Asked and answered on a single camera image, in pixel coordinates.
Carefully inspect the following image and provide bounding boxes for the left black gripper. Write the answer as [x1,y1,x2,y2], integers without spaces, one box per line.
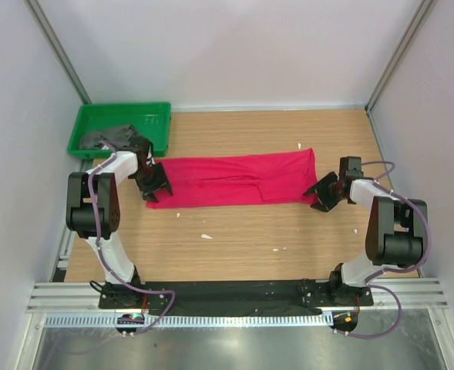
[131,163,171,203]

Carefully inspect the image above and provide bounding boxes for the pink red t-shirt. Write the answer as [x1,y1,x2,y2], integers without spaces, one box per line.
[146,149,318,210]

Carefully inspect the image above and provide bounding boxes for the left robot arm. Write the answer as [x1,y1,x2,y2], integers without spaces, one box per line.
[66,131,173,308]

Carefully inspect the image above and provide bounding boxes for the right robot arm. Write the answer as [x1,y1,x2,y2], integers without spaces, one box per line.
[304,156,432,305]

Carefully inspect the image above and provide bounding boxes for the grey t-shirt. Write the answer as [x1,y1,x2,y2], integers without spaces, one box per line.
[78,124,141,150]

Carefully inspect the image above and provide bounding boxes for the green plastic tray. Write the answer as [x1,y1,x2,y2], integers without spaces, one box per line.
[67,102,171,160]

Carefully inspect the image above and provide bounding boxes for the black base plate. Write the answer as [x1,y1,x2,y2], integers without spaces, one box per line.
[89,279,374,318]

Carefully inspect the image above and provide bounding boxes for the white slotted cable duct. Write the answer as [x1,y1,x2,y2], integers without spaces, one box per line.
[44,312,333,329]

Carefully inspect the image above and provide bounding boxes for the aluminium frame rail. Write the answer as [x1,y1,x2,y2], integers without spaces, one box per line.
[26,277,449,313]

